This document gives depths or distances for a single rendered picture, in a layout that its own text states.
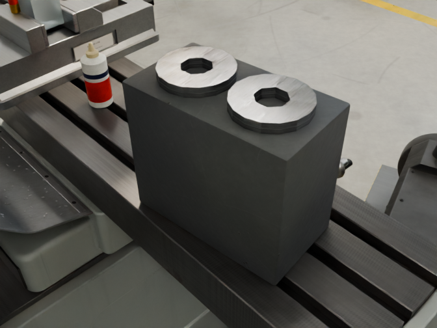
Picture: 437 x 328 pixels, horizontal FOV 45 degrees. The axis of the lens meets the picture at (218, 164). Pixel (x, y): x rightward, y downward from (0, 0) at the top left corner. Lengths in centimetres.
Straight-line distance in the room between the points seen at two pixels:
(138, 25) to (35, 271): 50
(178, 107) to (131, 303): 59
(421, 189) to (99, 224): 76
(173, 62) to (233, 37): 254
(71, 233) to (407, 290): 49
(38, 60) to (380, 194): 99
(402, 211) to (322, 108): 70
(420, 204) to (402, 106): 144
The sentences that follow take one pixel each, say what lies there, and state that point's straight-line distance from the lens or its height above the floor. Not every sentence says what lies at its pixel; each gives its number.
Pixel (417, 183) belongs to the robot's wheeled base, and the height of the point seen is 59.
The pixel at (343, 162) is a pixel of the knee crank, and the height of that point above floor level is 52.
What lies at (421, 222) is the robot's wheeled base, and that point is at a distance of 121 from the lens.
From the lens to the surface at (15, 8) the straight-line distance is 99.
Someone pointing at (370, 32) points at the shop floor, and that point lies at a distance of 329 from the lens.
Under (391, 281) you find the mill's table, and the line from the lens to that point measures 64.
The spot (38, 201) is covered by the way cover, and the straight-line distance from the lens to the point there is 84.
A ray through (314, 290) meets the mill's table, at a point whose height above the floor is 93.
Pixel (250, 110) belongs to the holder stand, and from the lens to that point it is 51.
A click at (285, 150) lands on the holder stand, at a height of 111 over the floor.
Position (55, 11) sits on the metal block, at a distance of 98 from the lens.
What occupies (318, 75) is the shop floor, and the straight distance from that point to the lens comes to 280.
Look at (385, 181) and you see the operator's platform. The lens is 158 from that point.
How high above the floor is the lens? 142
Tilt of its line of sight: 40 degrees down
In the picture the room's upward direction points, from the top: 1 degrees counter-clockwise
